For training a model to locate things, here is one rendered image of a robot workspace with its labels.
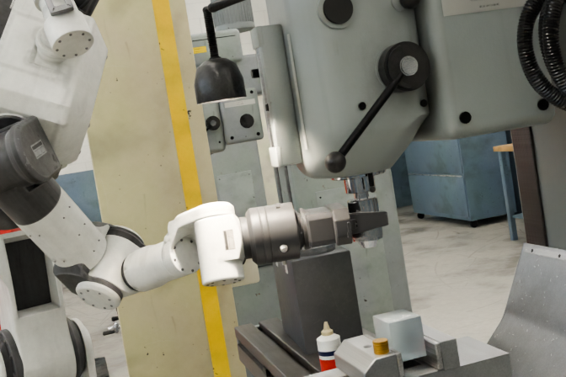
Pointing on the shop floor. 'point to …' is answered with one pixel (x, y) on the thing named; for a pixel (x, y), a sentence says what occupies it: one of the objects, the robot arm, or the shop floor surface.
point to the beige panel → (157, 165)
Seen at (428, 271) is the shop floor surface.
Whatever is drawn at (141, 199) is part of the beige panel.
